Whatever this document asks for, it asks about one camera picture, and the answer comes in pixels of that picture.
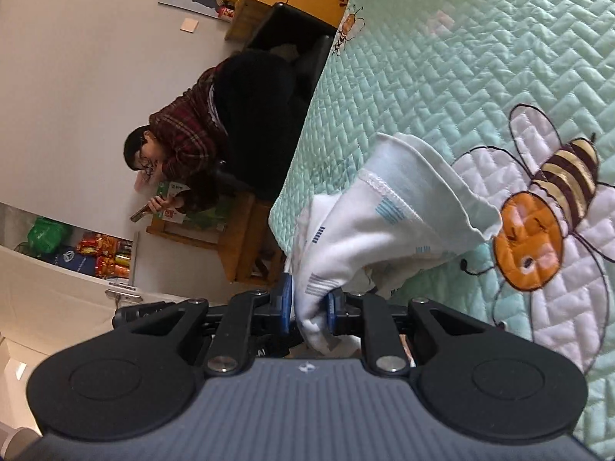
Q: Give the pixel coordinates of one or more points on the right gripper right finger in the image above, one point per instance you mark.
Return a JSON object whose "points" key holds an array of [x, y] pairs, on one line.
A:
{"points": [[369, 318]]}

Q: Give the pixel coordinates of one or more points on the white letter-print shirt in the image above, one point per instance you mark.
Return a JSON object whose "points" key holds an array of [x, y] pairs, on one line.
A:
{"points": [[406, 211]]}

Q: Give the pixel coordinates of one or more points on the green bag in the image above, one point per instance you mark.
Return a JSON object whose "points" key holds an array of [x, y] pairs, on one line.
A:
{"points": [[46, 235]]}

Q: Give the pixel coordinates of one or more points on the wooden stool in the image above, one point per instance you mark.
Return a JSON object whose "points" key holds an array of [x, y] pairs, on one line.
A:
{"points": [[248, 252]]}

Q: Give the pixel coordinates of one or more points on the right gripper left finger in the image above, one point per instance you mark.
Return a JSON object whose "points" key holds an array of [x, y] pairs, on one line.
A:
{"points": [[253, 324]]}

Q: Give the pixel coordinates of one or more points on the seated person in plaid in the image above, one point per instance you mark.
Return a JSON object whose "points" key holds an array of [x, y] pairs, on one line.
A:
{"points": [[235, 130]]}

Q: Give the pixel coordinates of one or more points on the green quilted bee bedspread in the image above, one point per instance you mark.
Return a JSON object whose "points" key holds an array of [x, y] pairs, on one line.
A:
{"points": [[518, 95]]}

